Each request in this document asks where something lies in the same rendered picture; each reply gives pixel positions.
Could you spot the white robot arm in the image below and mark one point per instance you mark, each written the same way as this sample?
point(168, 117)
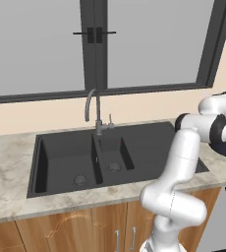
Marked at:
point(183, 154)

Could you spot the black double-bowl sink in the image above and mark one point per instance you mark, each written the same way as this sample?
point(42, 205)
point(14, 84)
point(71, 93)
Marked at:
point(144, 147)

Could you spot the dark blue pot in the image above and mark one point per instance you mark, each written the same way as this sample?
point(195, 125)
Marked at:
point(225, 150)

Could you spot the grey curved tap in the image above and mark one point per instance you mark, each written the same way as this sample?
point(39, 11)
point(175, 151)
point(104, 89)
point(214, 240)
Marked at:
point(98, 114)

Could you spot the dark-framed window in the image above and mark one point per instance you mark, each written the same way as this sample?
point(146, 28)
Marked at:
point(95, 49)

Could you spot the grey dishwasher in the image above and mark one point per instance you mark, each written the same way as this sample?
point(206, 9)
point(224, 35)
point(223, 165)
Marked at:
point(221, 223)

